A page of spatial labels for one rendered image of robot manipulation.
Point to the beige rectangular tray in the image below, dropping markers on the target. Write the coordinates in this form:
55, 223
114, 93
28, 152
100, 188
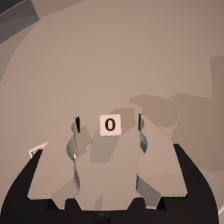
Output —
34, 150

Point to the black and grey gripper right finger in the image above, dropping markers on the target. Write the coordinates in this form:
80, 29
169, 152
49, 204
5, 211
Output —
168, 179

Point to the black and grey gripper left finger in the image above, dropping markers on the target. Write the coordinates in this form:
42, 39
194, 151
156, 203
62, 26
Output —
47, 180

